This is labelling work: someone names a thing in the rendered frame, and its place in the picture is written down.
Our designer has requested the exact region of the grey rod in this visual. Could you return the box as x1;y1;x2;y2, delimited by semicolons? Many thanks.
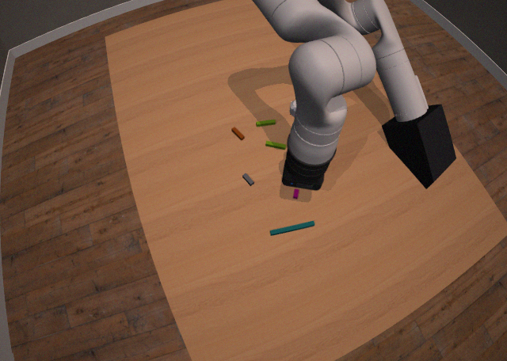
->
242;173;254;186

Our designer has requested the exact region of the lime green rod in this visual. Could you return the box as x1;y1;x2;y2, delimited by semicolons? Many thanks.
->
256;120;276;127
265;141;286;150

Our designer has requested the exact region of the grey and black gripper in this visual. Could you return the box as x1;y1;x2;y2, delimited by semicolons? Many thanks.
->
282;122;339;191

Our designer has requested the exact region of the turquoise rod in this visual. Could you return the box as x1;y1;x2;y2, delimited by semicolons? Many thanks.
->
270;221;314;236

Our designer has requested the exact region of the orange rod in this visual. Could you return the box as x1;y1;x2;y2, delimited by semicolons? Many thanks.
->
231;127;245;141

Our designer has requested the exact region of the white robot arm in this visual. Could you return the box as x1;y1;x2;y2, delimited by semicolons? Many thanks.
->
252;0;429;145

